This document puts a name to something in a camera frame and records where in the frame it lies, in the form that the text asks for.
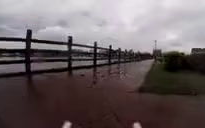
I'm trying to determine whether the dark wooden rail fence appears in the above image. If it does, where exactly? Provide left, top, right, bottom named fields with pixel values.
left=0, top=29, right=152, bottom=80

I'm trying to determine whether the robot's own part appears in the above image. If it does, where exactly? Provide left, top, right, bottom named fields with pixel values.
left=132, top=121, right=143, bottom=128
left=61, top=120, right=73, bottom=128

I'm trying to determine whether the wet reddish brown path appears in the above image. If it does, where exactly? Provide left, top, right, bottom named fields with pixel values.
left=0, top=59, right=205, bottom=128

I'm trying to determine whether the pale flat water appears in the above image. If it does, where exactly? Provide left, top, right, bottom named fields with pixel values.
left=0, top=55, right=124, bottom=75

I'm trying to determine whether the pole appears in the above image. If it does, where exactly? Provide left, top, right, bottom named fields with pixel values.
left=153, top=40, right=158, bottom=63

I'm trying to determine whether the building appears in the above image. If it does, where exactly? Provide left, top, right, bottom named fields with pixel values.
left=190, top=47, right=205, bottom=55

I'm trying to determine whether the grass verge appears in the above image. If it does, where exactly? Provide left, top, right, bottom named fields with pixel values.
left=138, top=61, right=205, bottom=96

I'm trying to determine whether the dark green hedge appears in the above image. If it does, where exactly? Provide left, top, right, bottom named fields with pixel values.
left=161, top=51, right=205, bottom=76

